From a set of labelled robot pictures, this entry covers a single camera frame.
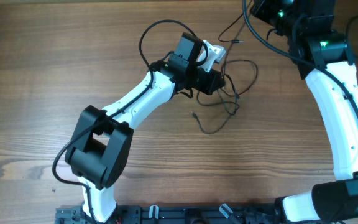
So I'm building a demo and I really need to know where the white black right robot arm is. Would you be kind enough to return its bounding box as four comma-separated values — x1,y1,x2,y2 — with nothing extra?
242,1,358,223

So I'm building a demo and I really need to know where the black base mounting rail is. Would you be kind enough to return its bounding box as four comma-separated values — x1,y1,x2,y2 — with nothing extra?
54,203,288,224

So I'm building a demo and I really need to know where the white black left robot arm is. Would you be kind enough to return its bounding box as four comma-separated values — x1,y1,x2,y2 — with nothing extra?
65,33,226,223

